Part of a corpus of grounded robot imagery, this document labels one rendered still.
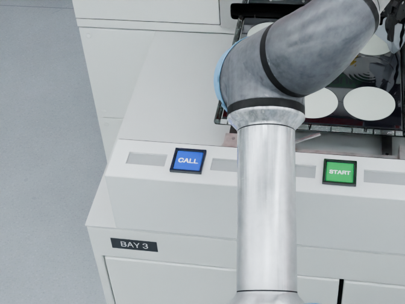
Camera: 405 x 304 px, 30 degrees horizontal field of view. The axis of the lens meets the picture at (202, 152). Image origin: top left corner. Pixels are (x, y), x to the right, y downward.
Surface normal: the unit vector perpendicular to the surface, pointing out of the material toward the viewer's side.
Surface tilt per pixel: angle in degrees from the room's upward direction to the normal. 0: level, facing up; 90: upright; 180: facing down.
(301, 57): 65
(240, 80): 47
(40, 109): 0
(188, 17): 90
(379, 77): 0
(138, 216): 90
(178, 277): 90
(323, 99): 0
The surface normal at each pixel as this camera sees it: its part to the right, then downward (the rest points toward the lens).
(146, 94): -0.06, -0.72
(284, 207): 0.50, -0.20
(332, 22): 0.01, -0.18
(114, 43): -0.17, 0.69
